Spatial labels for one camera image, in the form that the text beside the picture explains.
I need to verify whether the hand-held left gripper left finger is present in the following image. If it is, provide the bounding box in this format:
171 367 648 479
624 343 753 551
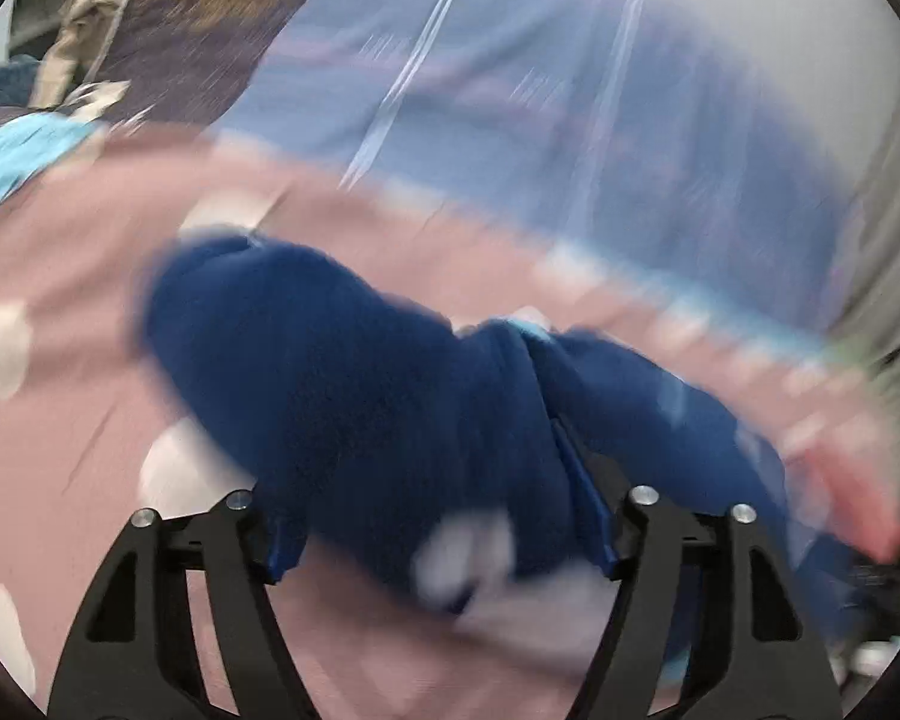
45 490 321 720

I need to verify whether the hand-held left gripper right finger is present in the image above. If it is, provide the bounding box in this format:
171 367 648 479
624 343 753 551
550 418 846 720

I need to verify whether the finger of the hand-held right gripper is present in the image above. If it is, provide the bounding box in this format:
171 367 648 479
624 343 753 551
844 559 900 616

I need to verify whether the navy star print fleece onesie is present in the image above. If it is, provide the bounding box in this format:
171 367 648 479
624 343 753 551
139 235 871 683

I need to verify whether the beige clothes pile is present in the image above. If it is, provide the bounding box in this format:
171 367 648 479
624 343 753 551
28 0 167 115

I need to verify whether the salmon folded cloth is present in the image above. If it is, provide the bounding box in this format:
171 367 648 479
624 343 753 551
784 420 900 565

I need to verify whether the pink polka dot blanket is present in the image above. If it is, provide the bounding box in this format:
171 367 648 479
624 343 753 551
0 124 900 720

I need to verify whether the blue plaid pillow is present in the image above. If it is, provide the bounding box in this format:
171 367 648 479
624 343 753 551
210 0 860 346

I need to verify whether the light blue blanket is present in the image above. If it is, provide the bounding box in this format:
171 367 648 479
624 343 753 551
0 114 110 233

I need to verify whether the dark floral pillow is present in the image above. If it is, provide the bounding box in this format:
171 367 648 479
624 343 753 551
82 0 340 127

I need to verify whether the dark blue fuzzy blanket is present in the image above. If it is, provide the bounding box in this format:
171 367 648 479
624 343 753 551
0 56 46 121

